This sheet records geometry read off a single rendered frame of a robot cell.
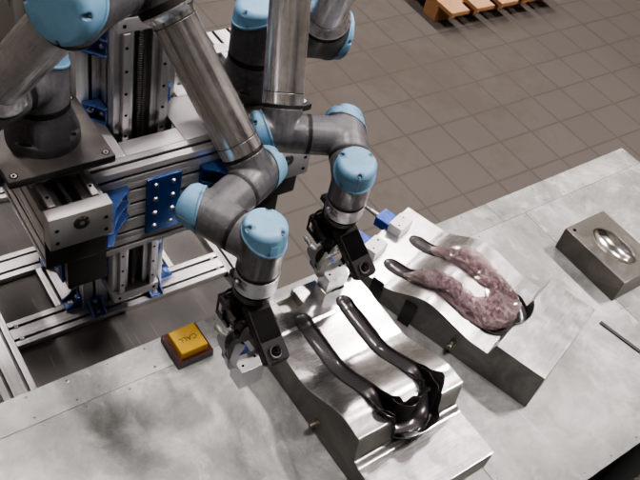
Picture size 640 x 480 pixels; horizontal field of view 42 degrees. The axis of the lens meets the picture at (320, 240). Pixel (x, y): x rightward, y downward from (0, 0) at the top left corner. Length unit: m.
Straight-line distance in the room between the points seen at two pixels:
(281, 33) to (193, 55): 0.20
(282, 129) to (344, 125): 0.12
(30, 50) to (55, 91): 0.31
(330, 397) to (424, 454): 0.21
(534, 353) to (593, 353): 0.26
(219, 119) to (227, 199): 0.13
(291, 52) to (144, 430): 0.75
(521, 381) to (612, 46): 3.32
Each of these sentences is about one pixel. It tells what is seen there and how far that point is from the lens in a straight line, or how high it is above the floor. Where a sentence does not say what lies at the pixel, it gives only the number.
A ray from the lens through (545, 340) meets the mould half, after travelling 1.83.
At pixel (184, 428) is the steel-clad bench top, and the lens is 1.64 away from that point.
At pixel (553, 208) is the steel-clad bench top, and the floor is 0.80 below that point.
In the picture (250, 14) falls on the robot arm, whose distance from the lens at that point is 1.84.
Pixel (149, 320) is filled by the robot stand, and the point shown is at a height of 0.21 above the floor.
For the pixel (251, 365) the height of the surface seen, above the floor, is 0.96.
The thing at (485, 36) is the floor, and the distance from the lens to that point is 4.55.
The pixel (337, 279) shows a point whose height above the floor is 0.93.
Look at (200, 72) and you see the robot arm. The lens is 1.37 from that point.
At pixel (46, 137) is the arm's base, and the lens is 1.74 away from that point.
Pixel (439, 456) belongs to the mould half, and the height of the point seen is 0.86.
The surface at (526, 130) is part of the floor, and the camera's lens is 3.99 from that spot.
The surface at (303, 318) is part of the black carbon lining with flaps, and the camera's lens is 1.72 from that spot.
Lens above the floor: 2.22
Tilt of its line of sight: 46 degrees down
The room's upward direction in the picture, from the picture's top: 15 degrees clockwise
